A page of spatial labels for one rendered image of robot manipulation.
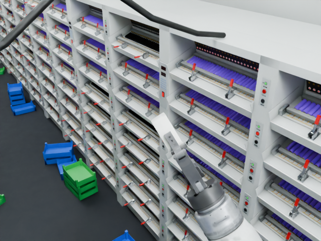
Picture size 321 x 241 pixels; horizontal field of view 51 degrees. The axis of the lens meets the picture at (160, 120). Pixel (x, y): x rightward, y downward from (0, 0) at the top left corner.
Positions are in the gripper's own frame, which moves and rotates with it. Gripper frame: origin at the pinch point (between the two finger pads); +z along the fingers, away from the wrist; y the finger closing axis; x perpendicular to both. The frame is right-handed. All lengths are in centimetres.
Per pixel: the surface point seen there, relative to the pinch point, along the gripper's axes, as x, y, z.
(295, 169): -36, -69, -48
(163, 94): -7, -129, 10
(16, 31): 24, -32, 45
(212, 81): -31, -100, 1
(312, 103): -55, -66, -27
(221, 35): -42, -83, 17
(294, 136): -40, -61, -33
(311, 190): -35, -60, -55
